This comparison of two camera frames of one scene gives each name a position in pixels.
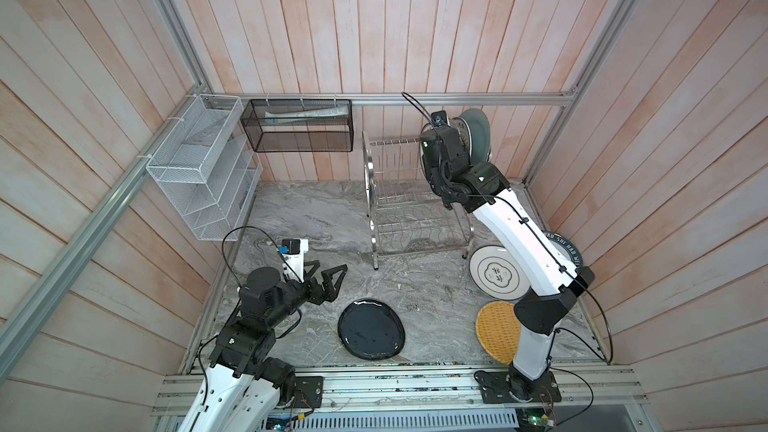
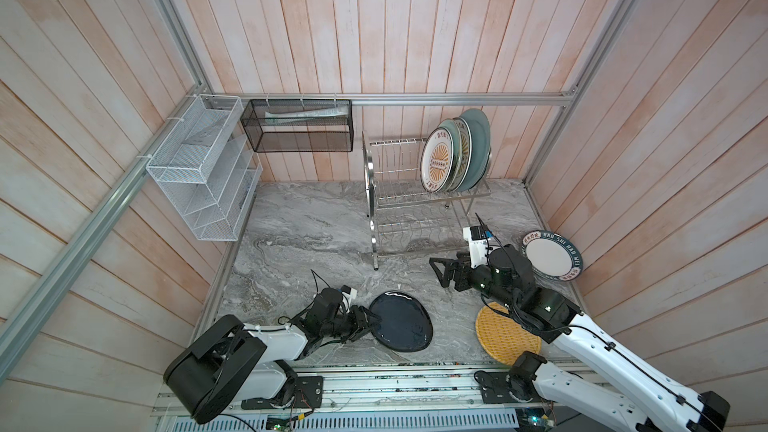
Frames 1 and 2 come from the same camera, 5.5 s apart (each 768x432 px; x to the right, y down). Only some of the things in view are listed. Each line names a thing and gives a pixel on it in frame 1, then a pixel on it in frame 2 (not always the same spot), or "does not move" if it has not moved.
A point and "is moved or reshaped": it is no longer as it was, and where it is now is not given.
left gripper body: [294, 295] → [344, 324]
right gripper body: [465, 158] → [480, 280]
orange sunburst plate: [464, 132] does not move
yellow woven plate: [498, 327] does not move
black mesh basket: [299, 125] does not move
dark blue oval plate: [371, 330] is moved or reshaped
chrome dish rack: [404, 214] does not move
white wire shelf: [209, 167] does not move
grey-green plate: [478, 125] does not move
